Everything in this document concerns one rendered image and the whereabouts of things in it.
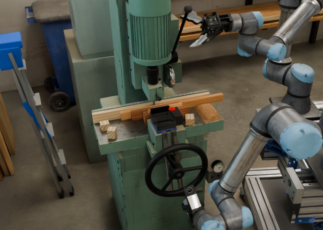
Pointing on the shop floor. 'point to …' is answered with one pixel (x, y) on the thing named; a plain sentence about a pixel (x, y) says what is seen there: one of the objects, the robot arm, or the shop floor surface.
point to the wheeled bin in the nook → (55, 48)
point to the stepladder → (33, 108)
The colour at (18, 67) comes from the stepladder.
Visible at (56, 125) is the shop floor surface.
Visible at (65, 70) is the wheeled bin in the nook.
